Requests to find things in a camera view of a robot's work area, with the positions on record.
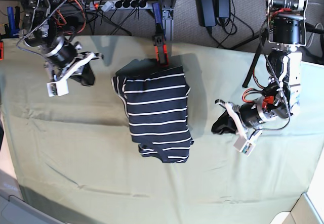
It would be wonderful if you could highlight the grey plastic bin corner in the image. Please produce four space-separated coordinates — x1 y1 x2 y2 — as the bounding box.
1 196 62 224

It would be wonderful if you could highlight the black tripod stand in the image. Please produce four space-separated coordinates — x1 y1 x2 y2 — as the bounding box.
230 0 324 88

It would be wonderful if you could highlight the robot arm image right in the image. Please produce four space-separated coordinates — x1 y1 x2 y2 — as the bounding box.
211 0 308 141

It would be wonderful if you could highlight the blue orange left clamp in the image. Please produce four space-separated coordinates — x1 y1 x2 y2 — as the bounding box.
1 6 21 61

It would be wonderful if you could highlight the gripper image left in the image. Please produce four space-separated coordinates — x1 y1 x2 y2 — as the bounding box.
45 52 104 86

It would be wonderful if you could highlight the navy white striped T-shirt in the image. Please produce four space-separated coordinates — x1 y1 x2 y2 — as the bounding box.
111 66 194 163

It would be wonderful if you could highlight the black power adapter left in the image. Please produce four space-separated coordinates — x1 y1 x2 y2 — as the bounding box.
196 0 216 27

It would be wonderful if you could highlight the aluminium frame post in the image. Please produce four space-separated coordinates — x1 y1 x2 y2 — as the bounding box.
158 0 176 41

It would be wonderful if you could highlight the light green table cloth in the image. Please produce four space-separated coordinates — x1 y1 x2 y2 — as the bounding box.
1 36 323 223

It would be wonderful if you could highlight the white box corner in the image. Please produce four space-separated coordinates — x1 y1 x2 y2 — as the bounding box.
270 193 323 224

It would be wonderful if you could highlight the white power strip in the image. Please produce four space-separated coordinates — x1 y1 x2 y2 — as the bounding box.
86 0 152 12

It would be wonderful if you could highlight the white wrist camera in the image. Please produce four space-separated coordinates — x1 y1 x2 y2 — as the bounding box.
47 80 69 97
233 137 255 156

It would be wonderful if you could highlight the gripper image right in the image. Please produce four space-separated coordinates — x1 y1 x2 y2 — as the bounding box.
211 99 262 142

